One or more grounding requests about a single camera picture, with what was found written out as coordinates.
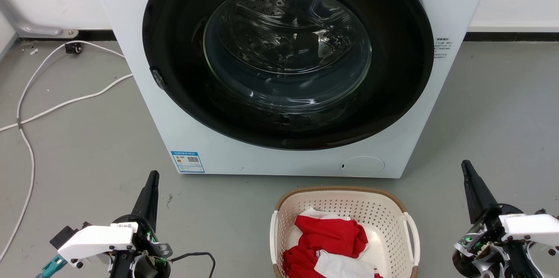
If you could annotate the teal connector piece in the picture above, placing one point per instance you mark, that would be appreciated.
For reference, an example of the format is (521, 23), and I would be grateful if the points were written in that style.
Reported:
(51, 267)

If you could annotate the small text label sticker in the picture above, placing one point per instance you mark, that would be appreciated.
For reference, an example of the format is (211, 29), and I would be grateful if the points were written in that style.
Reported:
(442, 47)

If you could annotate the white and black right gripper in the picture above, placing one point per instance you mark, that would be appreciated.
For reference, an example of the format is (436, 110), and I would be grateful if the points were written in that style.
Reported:
(524, 230)

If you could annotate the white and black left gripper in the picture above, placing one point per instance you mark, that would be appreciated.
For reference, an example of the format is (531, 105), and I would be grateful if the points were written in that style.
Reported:
(100, 241)

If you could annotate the red and white garment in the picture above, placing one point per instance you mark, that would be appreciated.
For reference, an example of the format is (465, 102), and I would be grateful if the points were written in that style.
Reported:
(327, 238)

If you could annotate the black round washer door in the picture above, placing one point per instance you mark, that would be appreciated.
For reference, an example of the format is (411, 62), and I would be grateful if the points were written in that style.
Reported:
(183, 94)

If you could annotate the white front-load washing machine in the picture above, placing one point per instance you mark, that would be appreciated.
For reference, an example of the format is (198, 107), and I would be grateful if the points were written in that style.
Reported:
(450, 2)

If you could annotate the cream perforated laundry basket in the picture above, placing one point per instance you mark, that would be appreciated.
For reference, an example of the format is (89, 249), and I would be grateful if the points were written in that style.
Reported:
(384, 212)

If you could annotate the round white filter cover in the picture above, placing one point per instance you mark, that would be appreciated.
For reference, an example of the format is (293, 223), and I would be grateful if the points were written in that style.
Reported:
(362, 166)

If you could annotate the black camera box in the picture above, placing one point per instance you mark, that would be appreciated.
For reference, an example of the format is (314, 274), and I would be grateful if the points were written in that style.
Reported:
(65, 234)

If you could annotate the blue energy label sticker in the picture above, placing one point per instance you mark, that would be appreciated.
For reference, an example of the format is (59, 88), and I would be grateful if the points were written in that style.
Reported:
(188, 161)

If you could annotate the small black floor plug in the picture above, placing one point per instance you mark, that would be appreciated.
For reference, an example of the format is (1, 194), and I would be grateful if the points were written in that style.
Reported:
(73, 47)

